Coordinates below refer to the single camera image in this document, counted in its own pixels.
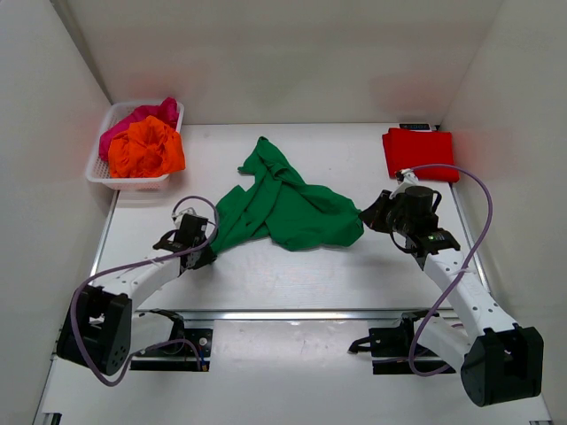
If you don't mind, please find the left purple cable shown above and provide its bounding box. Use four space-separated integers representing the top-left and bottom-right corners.
69 195 221 388

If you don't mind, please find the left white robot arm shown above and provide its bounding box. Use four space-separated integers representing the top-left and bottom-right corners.
56 210 214 379

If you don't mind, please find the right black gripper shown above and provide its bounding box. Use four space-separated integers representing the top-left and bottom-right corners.
359 190 414 236

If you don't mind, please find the aluminium rail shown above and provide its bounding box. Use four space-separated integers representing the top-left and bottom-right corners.
136 308 466 323

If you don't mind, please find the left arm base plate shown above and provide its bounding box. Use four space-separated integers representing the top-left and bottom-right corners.
129 321 214 373

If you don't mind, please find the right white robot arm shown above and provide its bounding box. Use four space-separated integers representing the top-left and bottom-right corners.
349 185 544 406

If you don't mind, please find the orange t shirt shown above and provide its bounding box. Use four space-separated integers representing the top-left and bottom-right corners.
108 116 186 179

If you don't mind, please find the small black device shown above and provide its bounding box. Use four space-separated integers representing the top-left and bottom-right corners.
399 123 431 131

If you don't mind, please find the green t shirt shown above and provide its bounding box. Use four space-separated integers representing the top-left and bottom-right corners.
212 136 364 254

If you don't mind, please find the white plastic basket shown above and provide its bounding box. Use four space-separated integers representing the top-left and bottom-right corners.
85 100 184 190

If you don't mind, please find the folded red t shirt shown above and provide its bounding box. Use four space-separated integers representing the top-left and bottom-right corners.
382 127 454 179

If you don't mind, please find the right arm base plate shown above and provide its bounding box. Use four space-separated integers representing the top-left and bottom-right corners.
347 314 457 375

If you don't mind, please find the pink t shirt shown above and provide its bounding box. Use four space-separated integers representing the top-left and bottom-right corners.
98 97 181 162

